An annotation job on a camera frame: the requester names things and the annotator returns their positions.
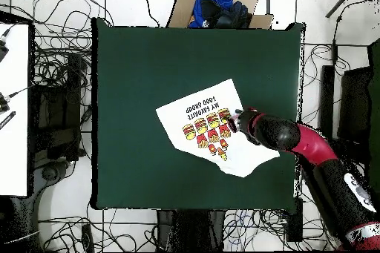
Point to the grey pedestal leg with caster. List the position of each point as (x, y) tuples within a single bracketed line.
[(49, 173)]

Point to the dark navy garment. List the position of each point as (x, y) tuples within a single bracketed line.
[(234, 15)]

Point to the brown cardboard box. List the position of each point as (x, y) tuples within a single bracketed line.
[(181, 12)]

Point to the black power strip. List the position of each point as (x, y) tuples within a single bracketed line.
[(88, 236)]

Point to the black metal stand base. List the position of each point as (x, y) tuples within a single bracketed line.
[(72, 86), (353, 101)]

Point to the white side table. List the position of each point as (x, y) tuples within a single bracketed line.
[(14, 146)]

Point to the black label strip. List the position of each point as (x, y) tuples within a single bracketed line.
[(7, 120)]

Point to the black camera device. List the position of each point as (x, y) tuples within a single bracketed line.
[(3, 104), (2, 51)]

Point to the dark green table cloth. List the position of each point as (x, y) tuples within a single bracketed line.
[(148, 57)]

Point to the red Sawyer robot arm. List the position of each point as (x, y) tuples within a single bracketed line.
[(311, 146)]

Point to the black rectangular box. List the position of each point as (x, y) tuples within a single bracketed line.
[(294, 223)]

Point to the white printed t-shirt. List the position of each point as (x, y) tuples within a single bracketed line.
[(184, 116)]

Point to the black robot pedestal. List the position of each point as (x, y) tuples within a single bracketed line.
[(166, 229)]

